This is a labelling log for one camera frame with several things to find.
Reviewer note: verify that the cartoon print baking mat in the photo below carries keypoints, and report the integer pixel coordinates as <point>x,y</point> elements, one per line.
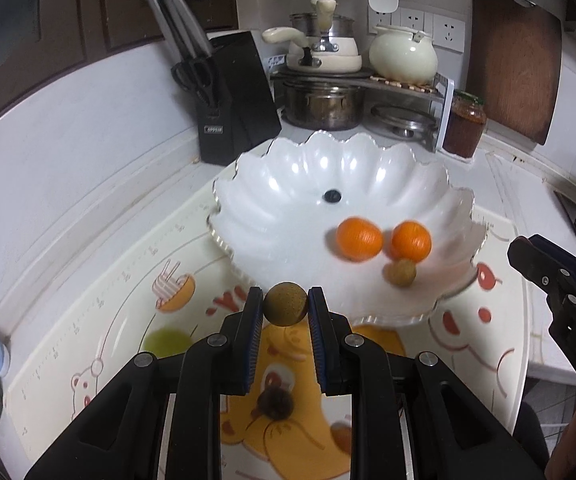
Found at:
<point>117,310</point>

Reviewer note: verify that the bamboo trivet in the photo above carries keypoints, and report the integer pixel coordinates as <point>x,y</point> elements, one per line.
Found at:
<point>408,86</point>

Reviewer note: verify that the brown wooden cutting board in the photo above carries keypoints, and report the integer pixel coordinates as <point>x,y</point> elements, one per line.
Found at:
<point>515,60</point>

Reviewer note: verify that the dark wooden window frame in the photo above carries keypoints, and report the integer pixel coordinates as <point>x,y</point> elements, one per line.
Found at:
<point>92,5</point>

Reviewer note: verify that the person's right forearm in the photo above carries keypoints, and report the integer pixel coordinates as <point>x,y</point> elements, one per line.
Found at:
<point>575,440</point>

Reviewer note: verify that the white scalloped bowl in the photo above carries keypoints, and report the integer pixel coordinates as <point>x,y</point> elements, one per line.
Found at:
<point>318,170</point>

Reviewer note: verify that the red date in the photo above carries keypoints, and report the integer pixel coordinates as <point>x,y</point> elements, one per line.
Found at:
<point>341,436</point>

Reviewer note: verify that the green apple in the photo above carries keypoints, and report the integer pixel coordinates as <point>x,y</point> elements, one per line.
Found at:
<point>165,341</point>

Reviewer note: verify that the orange mandarin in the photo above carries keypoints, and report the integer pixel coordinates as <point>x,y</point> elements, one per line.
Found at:
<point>359,238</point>
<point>411,240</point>

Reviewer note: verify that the small round longan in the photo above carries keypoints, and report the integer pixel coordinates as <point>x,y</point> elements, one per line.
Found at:
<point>285,304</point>

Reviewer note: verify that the black knife block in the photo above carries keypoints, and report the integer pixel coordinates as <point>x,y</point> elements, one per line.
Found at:
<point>238,105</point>

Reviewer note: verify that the small steel pot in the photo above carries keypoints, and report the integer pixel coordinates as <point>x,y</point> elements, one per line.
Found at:
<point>340,27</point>

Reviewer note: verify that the metal shelf rack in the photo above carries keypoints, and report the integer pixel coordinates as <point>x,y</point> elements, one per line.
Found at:
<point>443,95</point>

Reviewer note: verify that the blueberry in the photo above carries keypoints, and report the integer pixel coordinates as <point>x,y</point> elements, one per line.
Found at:
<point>332,195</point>

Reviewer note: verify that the steel pot lid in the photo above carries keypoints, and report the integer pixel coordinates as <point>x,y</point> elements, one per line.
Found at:
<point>403,120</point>

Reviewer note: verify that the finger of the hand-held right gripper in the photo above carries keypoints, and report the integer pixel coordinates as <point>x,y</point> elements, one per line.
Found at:
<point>543,265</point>

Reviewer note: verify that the cream ceramic teapot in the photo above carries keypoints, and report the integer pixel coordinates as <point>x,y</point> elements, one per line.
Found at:
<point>403,57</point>

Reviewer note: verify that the dark grape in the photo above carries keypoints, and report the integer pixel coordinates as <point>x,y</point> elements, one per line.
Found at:
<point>274,402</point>

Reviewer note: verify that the large tan longan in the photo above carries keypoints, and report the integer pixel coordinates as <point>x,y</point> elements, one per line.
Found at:
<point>402,272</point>

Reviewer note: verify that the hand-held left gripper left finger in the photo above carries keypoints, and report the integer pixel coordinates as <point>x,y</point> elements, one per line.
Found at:
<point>253,340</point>

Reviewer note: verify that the large steel pot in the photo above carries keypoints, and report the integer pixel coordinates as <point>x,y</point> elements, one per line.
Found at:
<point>323,107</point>

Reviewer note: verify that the black kitchen scissors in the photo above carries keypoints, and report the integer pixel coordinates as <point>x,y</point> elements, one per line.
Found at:
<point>195,80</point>

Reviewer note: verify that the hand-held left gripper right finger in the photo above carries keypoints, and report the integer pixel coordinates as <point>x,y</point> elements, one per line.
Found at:
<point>319,340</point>

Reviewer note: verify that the white wall sockets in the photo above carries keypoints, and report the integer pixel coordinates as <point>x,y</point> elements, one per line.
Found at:
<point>438,27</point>

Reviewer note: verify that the red sauce jar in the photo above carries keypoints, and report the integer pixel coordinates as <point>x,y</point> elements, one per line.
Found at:
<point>463,127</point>

